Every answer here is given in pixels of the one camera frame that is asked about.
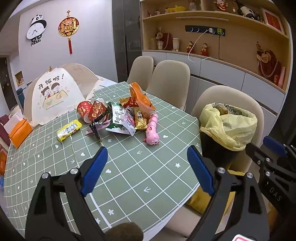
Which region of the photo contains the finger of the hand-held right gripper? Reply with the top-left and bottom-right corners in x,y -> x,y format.
245,142 -> 287,183
264,136 -> 289,158

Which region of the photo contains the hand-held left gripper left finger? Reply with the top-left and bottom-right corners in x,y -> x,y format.
25,146 -> 108,241

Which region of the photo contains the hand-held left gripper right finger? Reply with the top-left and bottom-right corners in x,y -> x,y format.
187,146 -> 270,241

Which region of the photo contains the black trash bin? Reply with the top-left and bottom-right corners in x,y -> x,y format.
199,126 -> 246,172

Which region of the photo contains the black wrapper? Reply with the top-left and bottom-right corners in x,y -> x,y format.
88,109 -> 112,142

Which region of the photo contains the yellow trash bag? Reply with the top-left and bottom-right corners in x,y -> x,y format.
199,103 -> 258,151

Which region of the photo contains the yellow snack packet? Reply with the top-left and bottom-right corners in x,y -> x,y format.
57,119 -> 82,142

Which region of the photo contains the green white milk pouch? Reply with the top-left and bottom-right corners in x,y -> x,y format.
106,102 -> 136,135

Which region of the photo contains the pink white wrapper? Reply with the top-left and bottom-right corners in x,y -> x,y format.
122,108 -> 137,136

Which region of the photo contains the red paper cup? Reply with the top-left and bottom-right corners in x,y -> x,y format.
77,100 -> 93,123

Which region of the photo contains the red cookie snack packet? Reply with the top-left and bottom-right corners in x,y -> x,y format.
89,98 -> 108,121

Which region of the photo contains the gold red snack packet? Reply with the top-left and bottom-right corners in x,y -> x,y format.
134,108 -> 149,131

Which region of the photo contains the small red gold packet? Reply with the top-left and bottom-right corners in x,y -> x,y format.
119,96 -> 139,108

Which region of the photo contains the orange snack wrapper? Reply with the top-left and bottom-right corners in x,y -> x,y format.
129,82 -> 156,112

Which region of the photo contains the yellow seat cushion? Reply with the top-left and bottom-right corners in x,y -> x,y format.
186,170 -> 245,215

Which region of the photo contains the green checkered tablecloth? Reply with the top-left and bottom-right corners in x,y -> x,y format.
3,81 -> 204,234

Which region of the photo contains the pink caterpillar toy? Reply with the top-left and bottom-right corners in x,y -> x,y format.
142,113 -> 161,146

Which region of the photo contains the beige dining chair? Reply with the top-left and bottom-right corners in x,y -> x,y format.
146,60 -> 191,112
126,56 -> 154,85
162,85 -> 264,239

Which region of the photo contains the red gift envelope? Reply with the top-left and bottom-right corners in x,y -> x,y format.
274,67 -> 286,89

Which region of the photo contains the orange tissue box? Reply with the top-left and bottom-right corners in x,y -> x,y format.
9,119 -> 33,149

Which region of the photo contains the printed mesh food cover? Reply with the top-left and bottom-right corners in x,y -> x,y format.
23,70 -> 81,127

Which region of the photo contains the maroon box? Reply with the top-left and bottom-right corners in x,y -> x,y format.
0,115 -> 12,144

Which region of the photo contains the blue thermos bottle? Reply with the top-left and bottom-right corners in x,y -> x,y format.
16,87 -> 26,110

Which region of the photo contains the wooden shelf cabinet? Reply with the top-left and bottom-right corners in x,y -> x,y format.
140,0 -> 292,121

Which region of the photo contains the brown bag with flower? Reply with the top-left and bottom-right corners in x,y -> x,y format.
154,28 -> 174,50

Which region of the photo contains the dark glass cabinet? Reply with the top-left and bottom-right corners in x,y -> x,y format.
112,0 -> 142,83

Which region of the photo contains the wine bottle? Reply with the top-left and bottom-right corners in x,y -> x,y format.
235,1 -> 261,19

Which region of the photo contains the black power strip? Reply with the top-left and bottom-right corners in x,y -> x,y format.
185,25 -> 226,37

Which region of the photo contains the red shelf figure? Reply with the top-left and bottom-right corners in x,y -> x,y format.
214,0 -> 228,11

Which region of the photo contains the yellow shelf toy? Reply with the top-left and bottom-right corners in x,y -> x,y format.
164,5 -> 187,14

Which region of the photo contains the black power cable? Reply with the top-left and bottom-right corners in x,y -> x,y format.
217,29 -> 225,61

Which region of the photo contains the red picture frame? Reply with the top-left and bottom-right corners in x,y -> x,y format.
260,7 -> 285,33

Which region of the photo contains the white charging cable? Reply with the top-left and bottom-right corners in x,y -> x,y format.
188,29 -> 213,63

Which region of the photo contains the red knot wall ornament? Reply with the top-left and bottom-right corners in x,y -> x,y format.
58,10 -> 80,55

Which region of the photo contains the panda wall clock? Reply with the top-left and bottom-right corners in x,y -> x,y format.
26,15 -> 48,47

